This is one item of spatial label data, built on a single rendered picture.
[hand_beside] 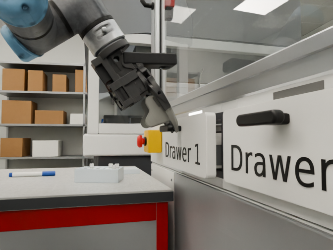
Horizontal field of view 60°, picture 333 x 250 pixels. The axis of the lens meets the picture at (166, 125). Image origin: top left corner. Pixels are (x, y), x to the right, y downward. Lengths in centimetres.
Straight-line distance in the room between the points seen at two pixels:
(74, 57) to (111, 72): 453
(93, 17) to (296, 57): 38
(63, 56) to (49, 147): 153
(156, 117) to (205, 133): 13
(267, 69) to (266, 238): 21
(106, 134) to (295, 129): 115
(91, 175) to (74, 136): 409
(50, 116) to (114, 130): 325
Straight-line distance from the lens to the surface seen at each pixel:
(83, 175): 86
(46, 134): 501
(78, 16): 60
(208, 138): 48
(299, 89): 35
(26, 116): 464
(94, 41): 59
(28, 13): 46
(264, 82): 40
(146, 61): 60
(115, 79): 58
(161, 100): 56
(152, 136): 90
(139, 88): 57
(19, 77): 473
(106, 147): 139
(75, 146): 493
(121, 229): 73
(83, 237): 73
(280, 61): 37
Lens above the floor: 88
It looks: 3 degrees up
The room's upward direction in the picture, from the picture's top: straight up
